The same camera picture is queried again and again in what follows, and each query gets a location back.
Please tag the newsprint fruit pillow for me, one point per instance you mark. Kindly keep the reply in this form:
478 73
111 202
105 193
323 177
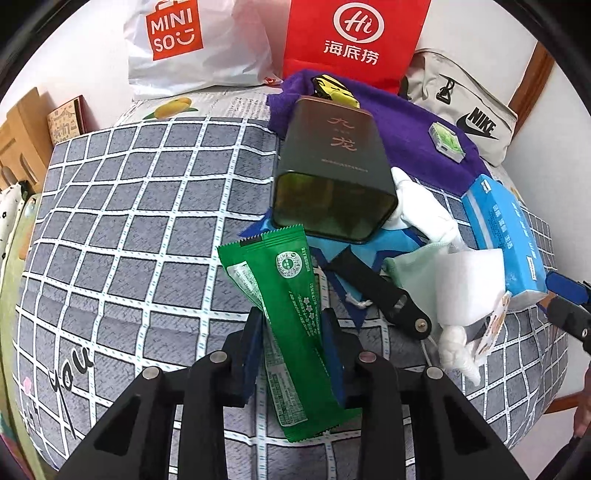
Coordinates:
207 104

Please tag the dark green tin box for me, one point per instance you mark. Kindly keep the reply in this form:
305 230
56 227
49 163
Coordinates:
332 152

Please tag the wooden door frame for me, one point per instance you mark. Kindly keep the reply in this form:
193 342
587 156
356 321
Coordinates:
535 78

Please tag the small green white box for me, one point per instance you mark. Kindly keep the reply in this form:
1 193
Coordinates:
447 141

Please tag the red paper bag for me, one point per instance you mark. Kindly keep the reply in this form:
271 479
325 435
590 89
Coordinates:
355 32

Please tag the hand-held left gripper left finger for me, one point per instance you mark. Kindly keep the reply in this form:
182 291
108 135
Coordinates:
251 360

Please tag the beige canvas bag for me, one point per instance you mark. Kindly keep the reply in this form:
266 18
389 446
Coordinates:
461 97

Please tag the yellow zip pouch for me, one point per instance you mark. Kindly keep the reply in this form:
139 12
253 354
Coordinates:
334 88

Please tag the white mask in wrapper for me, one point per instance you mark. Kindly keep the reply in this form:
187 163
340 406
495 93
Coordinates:
471 281

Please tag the printed packaging card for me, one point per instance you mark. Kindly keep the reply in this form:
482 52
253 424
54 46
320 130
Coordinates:
494 323

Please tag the brown printed box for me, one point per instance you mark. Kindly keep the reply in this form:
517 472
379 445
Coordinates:
67 120

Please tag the green snack packet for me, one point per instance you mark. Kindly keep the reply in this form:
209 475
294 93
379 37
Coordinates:
288 295

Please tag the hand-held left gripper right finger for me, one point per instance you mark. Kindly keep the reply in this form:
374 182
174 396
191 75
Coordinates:
336 383

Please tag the blue tissue box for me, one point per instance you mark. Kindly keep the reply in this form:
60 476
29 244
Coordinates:
503 230

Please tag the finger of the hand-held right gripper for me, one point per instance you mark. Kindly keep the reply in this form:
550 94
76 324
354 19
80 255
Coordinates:
575 323
570 288

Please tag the white plastic shopping bag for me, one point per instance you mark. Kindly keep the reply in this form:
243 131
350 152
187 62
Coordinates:
194 46

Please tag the purple towel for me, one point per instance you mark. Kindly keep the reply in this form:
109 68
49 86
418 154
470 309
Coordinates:
406 124

